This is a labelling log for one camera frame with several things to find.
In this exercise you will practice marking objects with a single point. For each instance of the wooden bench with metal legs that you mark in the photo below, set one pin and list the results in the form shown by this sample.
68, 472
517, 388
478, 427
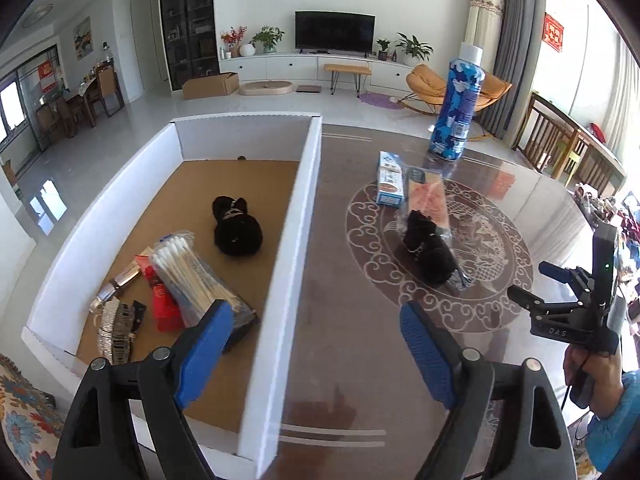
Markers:
347, 68

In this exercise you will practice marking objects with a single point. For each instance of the red flower arrangement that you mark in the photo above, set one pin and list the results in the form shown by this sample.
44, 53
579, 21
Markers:
232, 37

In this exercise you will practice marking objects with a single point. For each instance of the small potted plant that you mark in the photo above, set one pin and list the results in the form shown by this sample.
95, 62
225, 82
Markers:
383, 47

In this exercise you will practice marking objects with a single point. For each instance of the round ceiling light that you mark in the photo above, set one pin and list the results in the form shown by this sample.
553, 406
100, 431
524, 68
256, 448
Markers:
37, 15

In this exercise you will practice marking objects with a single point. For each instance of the red window poster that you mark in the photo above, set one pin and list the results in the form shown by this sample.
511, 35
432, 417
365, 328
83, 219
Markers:
47, 76

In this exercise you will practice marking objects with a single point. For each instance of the white cardboard box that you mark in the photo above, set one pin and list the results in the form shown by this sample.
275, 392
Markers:
295, 240

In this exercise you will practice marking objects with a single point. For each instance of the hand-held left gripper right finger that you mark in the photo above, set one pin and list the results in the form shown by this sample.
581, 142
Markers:
427, 355

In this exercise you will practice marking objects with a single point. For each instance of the wooden dining table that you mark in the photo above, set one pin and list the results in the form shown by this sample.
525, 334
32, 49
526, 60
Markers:
85, 97

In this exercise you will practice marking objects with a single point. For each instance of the white sheer curtain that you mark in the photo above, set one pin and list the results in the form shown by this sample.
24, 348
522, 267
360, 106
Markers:
617, 105

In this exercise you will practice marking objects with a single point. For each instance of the person's right forearm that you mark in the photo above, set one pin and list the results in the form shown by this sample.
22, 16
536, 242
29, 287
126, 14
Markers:
617, 435

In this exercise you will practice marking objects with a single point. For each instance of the flat screen television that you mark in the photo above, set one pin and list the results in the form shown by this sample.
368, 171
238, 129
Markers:
334, 32

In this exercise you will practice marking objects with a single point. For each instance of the glass balcony door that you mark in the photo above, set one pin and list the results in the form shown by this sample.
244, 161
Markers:
20, 105

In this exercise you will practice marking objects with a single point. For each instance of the green potted plant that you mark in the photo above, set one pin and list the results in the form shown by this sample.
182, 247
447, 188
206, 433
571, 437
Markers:
267, 37

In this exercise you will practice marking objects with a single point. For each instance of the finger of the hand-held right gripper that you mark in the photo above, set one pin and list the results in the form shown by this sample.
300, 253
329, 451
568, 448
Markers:
555, 270
525, 301

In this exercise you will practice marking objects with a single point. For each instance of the white and blue ointment box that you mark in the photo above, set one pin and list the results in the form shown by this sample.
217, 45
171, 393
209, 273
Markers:
390, 180

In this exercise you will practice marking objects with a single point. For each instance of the red wall hanging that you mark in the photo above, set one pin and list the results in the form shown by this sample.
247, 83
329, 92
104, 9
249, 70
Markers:
554, 31

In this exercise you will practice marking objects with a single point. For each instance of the dark glass display cabinet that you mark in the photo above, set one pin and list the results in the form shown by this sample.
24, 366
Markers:
189, 25

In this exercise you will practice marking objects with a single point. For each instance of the framed landscape painting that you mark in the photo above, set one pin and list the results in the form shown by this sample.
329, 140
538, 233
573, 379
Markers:
83, 37

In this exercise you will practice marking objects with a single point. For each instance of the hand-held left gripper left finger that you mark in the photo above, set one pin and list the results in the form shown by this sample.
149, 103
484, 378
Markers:
205, 350

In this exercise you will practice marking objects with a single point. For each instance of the black velvet scrunchie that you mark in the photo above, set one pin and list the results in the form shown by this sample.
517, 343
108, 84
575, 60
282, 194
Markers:
432, 255
237, 232

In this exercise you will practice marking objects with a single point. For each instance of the person's right hand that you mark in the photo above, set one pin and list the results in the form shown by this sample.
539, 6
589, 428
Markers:
610, 385

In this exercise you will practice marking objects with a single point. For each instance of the white television cabinet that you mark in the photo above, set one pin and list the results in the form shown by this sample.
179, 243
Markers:
300, 67

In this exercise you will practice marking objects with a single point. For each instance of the wooden slatted chair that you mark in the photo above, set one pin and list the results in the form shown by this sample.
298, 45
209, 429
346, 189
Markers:
540, 130

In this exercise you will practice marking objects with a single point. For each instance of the grey curtain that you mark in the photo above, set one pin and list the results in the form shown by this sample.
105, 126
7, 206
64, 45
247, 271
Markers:
517, 45

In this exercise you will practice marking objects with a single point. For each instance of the dark flat floor scale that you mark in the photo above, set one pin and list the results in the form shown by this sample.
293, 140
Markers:
308, 89

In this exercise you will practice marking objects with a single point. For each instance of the wooden dining chair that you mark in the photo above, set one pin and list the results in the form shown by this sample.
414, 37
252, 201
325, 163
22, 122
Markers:
67, 115
111, 90
46, 127

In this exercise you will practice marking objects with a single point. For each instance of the white door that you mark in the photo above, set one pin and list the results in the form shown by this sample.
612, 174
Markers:
147, 45

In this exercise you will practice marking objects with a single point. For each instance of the round white vase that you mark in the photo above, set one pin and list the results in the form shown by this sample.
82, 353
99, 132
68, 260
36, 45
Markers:
247, 50

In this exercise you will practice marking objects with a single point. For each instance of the purple round floor mat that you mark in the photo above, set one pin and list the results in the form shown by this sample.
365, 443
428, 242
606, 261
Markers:
380, 100

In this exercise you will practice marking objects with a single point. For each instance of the pack of cotton swabs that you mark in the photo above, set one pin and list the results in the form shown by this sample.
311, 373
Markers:
185, 275

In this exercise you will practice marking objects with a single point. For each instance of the orange rocking chair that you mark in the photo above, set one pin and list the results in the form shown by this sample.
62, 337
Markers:
425, 85

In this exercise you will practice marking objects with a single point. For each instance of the rhinestone bow hair clip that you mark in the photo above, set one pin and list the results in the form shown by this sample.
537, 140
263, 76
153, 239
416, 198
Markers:
112, 330

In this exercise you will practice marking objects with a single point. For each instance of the blue camouflage bottle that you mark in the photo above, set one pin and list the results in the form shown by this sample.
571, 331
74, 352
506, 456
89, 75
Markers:
452, 110

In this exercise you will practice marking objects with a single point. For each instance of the cloth-covered standing air conditioner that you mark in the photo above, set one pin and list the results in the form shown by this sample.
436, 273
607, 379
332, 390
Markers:
482, 20

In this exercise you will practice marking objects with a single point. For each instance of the leafy potted plant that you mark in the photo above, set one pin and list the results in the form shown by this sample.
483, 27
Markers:
412, 47

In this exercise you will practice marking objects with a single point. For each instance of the pink comb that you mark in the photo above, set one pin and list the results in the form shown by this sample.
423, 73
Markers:
427, 192

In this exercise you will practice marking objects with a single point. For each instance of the beige oval cat scratcher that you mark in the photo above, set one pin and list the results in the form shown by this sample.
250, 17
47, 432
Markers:
265, 88

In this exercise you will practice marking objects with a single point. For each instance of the small silver bottle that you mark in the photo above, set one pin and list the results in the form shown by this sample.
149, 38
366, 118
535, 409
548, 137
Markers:
115, 287

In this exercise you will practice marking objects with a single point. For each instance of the brown cardboard carton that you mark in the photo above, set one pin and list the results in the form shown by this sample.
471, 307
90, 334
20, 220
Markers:
210, 87

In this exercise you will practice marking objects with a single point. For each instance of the red sachet packet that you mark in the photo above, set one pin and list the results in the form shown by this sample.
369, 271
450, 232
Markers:
165, 305

